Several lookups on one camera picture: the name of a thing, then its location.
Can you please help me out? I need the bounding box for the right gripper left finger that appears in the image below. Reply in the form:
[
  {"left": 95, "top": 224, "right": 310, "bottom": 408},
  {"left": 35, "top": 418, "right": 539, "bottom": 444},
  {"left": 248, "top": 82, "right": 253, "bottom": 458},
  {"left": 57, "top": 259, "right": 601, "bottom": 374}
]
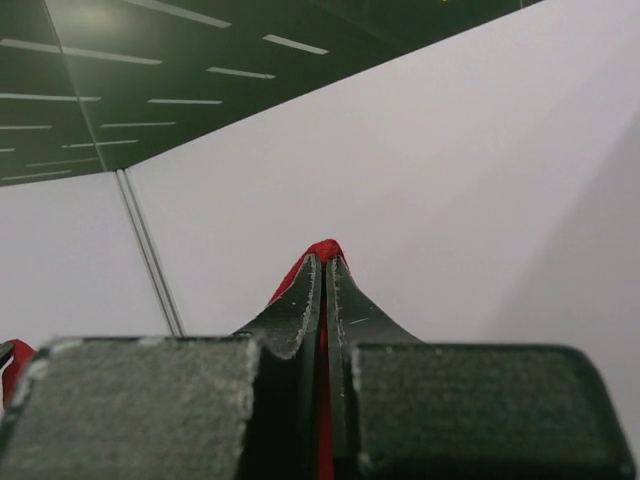
[{"left": 0, "top": 252, "right": 324, "bottom": 480}]

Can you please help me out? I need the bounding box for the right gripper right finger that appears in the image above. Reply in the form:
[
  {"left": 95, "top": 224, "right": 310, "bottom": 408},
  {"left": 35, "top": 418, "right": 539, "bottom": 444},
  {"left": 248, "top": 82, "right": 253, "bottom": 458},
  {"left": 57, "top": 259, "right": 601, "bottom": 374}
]
[{"left": 325, "top": 257, "right": 636, "bottom": 479}]

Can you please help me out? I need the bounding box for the dark red t-shirt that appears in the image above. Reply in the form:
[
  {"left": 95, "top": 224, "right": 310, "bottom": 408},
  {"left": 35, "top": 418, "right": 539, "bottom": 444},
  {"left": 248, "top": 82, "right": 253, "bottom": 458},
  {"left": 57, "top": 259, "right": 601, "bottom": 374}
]
[{"left": 0, "top": 237, "right": 351, "bottom": 480}]

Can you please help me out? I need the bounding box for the left aluminium corner post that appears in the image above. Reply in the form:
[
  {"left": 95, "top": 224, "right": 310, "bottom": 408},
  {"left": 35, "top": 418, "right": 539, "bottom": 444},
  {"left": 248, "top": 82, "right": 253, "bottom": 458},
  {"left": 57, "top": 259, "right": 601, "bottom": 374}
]
[{"left": 116, "top": 169, "right": 185, "bottom": 337}]

